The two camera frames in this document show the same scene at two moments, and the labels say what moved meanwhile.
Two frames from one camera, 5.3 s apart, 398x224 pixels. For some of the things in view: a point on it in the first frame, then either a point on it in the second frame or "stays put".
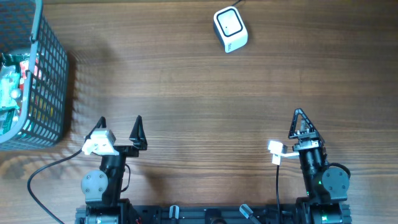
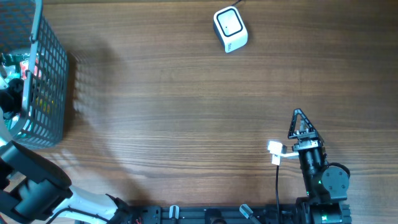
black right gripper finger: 311,134 stays put
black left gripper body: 129,151 -> 11,98
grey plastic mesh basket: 25,28 stays put
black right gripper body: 313,144 stays put
